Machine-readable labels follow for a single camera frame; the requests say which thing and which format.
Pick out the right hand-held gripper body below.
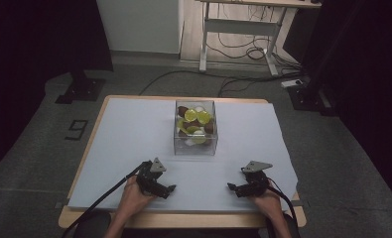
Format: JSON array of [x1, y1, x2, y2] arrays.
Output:
[[241, 161, 274, 196]]

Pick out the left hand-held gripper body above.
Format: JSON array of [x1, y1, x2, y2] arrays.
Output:
[[135, 158, 168, 195]]

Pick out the clear plastic box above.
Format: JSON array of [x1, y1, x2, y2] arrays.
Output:
[[173, 99, 219, 157]]

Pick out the person's right hand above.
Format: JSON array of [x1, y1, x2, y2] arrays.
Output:
[[247, 187, 285, 221]]

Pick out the person's left hand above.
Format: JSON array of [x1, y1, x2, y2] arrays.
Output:
[[118, 176, 159, 220]]

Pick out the pale paper sheet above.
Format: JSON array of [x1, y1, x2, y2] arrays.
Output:
[[66, 96, 299, 213]]

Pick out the wooden table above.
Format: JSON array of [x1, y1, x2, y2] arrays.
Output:
[[58, 94, 308, 230]]

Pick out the person's dark trousers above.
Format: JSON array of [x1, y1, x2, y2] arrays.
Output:
[[71, 210, 301, 238]]

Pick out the black stand base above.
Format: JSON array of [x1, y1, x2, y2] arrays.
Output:
[[287, 83, 337, 117], [55, 70, 106, 105]]

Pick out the white power strip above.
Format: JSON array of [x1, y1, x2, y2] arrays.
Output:
[[280, 78, 304, 89]]

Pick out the white partition panel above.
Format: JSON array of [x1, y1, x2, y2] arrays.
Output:
[[95, 0, 185, 55]]

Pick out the white-framed desk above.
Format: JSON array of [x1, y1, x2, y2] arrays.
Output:
[[196, 0, 323, 77]]

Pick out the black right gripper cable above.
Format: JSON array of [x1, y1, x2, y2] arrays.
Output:
[[266, 178, 299, 230]]

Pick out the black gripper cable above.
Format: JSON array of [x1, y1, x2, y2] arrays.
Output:
[[61, 161, 149, 238], [266, 178, 299, 230]]

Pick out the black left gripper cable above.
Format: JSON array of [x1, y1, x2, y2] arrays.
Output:
[[61, 161, 149, 238]]

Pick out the long black floor cable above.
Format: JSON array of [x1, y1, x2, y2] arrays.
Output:
[[138, 69, 305, 97]]

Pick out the bundle of black cables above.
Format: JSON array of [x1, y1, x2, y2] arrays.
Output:
[[205, 3, 305, 72]]

